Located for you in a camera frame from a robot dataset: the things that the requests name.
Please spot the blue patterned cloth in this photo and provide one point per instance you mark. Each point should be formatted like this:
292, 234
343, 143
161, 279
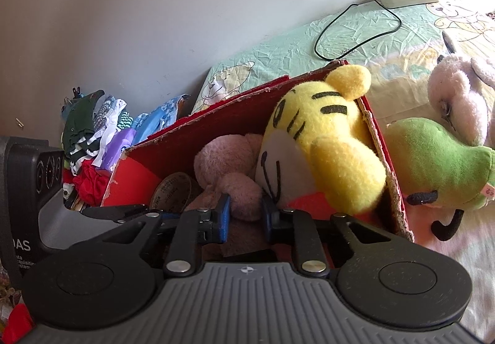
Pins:
158, 119

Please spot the yellow tiger plush toy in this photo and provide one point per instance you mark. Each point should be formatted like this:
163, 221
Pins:
328, 135

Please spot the black clip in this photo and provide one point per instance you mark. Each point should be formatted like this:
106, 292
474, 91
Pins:
78, 92

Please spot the white striped garments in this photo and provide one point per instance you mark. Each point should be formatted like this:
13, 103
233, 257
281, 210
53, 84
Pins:
106, 123

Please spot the purple cloth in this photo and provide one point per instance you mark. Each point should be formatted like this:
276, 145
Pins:
116, 146

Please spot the red fabric item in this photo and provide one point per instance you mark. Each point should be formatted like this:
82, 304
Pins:
15, 322

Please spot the brown printed round lid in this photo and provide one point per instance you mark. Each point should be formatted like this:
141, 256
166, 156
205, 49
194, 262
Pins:
172, 189

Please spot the pale pink white plush toy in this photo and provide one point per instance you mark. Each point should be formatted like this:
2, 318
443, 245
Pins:
456, 96

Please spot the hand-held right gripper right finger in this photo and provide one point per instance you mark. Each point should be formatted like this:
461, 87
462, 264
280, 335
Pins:
267, 220

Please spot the green yellow printed bed sheet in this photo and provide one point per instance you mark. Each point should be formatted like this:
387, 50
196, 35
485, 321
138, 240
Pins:
367, 34

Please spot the dark green garment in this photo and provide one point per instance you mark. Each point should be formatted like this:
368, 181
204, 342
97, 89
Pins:
83, 119

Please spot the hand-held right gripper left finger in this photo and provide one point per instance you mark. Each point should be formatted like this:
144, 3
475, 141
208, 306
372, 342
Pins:
222, 218

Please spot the red cardboard box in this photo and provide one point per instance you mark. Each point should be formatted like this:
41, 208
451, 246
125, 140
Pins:
232, 115

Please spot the green plush toy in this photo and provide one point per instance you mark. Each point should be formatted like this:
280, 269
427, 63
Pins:
437, 162

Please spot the red garment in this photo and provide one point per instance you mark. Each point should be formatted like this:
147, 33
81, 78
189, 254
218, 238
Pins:
91, 183

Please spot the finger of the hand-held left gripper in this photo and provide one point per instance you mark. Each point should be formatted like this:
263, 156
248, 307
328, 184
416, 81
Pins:
116, 212

